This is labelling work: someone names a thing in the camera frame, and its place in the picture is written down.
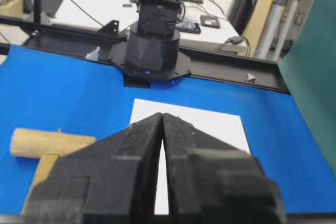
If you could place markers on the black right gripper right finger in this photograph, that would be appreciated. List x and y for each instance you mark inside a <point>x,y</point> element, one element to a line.
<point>210,181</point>

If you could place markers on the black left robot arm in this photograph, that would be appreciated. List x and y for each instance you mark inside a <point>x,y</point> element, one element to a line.
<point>152,49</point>

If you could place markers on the blue table cloth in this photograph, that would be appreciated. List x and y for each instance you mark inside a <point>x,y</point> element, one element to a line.
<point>45,91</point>

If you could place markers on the black aluminium frame rail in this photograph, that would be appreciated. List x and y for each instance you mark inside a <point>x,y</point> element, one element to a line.
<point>75,43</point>

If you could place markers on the large white foam board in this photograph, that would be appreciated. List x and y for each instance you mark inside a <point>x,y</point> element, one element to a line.
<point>199,129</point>

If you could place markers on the white background desk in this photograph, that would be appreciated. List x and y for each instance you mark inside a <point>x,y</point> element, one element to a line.
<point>96,14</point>

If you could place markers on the cardboard box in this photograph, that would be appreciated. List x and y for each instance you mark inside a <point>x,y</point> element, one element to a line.
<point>12,8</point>

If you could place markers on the green backdrop sheet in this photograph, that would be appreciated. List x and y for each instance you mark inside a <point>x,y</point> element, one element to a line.
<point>309,73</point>

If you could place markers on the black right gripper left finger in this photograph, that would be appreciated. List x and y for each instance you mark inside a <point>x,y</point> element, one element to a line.
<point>111,181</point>

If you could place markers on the small black box device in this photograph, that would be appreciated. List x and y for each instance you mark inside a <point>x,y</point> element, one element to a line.
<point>209,21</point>

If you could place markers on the wooden mallet hammer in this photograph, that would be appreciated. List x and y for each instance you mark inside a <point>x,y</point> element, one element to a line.
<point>47,144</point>

